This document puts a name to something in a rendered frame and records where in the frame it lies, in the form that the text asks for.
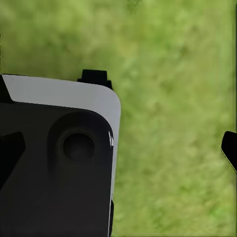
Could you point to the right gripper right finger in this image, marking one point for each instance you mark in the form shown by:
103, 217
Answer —
229, 147

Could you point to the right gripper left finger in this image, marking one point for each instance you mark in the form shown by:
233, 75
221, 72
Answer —
12, 147

